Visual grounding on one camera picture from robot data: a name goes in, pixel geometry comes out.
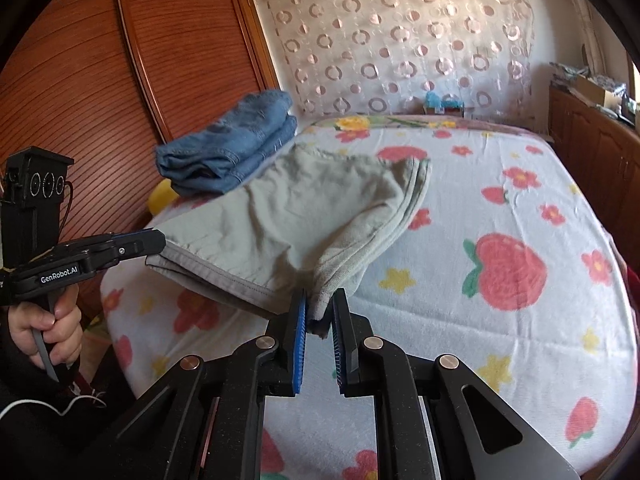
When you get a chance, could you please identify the white cable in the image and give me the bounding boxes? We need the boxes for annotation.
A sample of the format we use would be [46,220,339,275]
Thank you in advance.
[0,394,108,418]

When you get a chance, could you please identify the long wooden cabinet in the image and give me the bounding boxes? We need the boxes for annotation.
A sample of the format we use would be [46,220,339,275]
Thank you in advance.
[547,82,640,241]

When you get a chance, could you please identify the sheer circle-pattern curtain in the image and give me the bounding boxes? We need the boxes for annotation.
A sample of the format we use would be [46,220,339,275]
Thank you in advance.
[250,0,538,116]

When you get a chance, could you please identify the yellow plush toy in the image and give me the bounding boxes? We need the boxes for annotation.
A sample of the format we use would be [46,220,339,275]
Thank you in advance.
[149,180,181,216]

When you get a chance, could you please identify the cardboard box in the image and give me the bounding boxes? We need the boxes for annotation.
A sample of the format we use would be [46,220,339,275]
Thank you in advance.
[565,77,626,107]

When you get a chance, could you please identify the grey-green pants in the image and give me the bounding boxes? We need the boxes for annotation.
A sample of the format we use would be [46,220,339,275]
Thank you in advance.
[145,144,432,333]

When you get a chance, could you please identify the floral blanket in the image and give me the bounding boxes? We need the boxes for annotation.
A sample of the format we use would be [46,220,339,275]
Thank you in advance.
[310,112,531,133]

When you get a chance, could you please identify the person's left hand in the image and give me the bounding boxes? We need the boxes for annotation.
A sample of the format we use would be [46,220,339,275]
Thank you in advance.
[7,287,83,372]

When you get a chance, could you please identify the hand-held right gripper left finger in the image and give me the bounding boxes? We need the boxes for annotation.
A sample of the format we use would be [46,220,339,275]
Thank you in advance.
[75,292,308,480]

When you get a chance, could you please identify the pile of printed cloth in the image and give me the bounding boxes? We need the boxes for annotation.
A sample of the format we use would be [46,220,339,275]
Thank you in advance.
[550,61,631,91]

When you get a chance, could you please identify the person's left forearm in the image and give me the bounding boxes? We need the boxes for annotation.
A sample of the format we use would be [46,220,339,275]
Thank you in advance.
[0,330,133,480]

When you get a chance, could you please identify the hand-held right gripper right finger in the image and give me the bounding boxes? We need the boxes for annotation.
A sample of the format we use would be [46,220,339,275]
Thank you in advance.
[331,287,583,480]

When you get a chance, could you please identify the folded blue jeans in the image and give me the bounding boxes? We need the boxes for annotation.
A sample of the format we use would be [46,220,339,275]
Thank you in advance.
[155,90,299,197]

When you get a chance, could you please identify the floral strawberry bed sheet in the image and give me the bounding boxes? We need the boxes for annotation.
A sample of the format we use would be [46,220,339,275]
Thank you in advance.
[100,112,628,480]

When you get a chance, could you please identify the blue packet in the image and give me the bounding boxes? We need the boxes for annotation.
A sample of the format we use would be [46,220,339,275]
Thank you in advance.
[422,92,466,113]

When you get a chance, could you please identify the wooden headboard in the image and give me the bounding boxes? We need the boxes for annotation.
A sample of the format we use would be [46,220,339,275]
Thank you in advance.
[0,0,281,331]

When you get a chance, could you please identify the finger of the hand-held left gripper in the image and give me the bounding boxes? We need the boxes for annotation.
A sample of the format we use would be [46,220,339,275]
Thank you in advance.
[65,229,167,272]

